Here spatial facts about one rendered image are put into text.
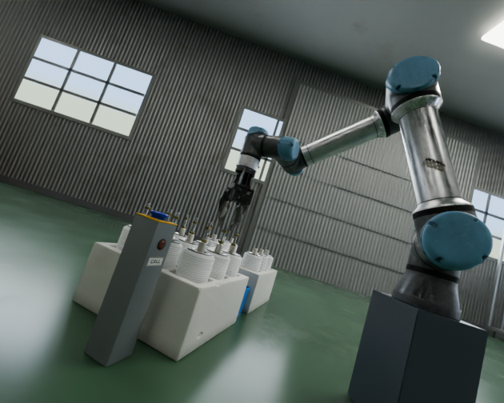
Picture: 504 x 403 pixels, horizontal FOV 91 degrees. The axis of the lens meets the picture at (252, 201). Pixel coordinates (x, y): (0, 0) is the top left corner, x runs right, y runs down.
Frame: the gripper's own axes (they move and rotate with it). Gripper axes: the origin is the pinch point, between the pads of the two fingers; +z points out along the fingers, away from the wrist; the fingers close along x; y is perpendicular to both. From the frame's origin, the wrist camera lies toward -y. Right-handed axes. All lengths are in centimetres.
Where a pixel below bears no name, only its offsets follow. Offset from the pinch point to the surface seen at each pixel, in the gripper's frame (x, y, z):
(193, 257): -9.8, 13.8, 10.8
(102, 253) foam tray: -33.0, -1.5, 19.0
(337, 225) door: 213, -205, -47
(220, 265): 0.9, 5.3, 12.7
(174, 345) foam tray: -8.1, 19.3, 31.5
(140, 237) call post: -24.1, 22.9, 8.0
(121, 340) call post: -20.5, 23.8, 29.6
